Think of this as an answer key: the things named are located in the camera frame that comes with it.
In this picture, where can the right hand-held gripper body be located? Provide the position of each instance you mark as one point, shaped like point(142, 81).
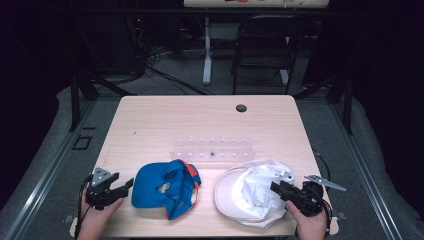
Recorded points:
point(310, 196)

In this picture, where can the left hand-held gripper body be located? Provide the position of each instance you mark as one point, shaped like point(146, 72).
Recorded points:
point(100, 193)

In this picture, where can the white cap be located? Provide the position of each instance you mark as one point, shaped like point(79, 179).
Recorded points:
point(253, 196)

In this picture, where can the person's right hand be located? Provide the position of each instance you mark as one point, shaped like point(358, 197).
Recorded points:
point(310, 223)

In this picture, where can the person's left hand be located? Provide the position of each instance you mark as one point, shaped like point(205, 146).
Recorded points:
point(96, 220)

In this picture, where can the clear plastic rack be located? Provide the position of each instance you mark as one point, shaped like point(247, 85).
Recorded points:
point(213, 154)

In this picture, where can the black metal stand pole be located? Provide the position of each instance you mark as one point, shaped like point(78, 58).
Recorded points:
point(76, 100)

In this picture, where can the black round table grommet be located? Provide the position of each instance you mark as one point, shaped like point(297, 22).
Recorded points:
point(241, 108)

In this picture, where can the black metal stand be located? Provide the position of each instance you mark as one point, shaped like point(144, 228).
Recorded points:
point(347, 100)

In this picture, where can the black folding chair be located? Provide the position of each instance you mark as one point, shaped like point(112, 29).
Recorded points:
point(266, 43)

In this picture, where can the white desk leg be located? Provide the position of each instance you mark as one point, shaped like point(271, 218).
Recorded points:
point(207, 56)

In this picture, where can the aluminium floor rail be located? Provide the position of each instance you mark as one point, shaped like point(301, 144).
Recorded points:
point(50, 173)
point(366, 180)

